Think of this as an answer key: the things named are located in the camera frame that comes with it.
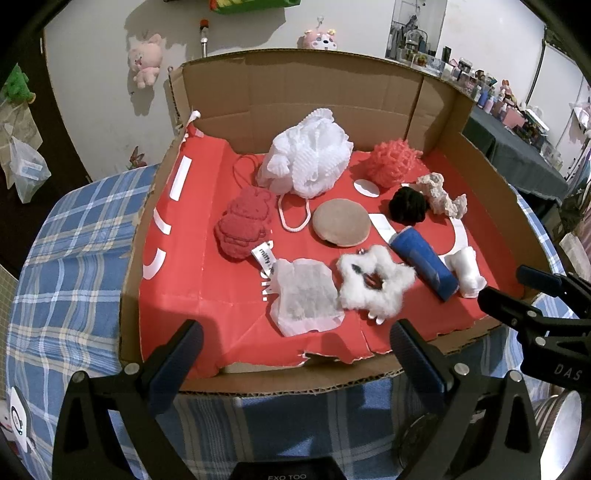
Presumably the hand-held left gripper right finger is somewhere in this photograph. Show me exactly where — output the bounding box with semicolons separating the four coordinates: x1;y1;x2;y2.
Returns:
389;319;541;480

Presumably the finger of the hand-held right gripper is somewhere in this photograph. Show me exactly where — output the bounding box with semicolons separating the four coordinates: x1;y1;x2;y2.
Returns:
478;286;546;331
516;264;591;301

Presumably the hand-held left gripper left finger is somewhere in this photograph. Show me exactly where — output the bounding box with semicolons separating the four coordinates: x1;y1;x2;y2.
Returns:
52;319;205;480

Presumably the white cloth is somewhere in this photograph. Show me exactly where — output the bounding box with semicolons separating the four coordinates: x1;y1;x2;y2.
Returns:
443;247;488;297

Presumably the white fluffy scrunchie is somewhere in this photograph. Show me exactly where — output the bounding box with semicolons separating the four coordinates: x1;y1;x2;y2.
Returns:
335;244;417;326

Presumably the blue cloth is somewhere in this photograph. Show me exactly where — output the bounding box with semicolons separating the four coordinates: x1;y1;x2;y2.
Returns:
389;228;460;302

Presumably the cream crochet scrunchie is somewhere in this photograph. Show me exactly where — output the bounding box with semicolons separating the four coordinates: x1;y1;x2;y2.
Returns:
416;172;468;219

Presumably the black scrunchie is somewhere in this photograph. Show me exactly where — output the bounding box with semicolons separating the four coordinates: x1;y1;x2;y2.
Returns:
389;186;428;225

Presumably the beige round powder puff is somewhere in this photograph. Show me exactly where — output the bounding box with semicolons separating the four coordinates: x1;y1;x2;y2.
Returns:
312;198;371;248

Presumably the red foam fruit net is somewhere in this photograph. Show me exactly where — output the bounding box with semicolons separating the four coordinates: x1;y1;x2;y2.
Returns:
367;140;423;189

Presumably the white mesh bath pouf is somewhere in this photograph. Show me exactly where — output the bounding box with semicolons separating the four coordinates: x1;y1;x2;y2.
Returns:
256;108;355;234

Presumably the cardboard box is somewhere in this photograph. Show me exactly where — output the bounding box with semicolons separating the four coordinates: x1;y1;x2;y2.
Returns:
119;47;550;398

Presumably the large glass jar metal lid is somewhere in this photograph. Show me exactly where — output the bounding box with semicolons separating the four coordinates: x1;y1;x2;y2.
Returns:
531;390;583;462

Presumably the small clear plastic jar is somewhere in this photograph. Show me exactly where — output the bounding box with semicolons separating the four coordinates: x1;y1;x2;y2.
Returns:
394;411;444;467

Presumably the dark cloth covered table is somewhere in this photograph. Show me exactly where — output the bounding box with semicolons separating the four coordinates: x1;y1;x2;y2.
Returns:
462;106;570;204

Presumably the blue plaid blanket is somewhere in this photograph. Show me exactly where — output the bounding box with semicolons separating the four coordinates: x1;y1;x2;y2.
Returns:
4;164;591;480

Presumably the white printed tag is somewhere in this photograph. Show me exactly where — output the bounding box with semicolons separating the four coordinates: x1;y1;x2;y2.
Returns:
4;388;33;455

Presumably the row of cosmetic bottles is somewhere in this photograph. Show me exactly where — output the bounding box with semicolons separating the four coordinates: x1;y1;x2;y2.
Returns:
431;46;566;171

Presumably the clear plastic bag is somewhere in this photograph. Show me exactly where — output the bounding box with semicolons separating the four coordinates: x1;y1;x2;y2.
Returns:
9;136;51;204

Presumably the pink pig plush toy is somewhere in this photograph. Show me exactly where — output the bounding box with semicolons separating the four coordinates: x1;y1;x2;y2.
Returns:
127;33;164;89

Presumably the pink round plush toy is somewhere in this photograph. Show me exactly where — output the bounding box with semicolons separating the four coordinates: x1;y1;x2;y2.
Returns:
302;28;340;51

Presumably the green plush toy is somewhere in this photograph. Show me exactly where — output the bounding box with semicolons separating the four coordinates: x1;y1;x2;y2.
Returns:
2;64;37;104

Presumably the green tote bag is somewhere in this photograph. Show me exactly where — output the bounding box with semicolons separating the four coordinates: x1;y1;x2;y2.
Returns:
210;0;301;14

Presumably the wall mirror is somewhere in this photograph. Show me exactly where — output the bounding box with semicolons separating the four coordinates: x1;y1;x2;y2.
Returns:
385;0;448;63

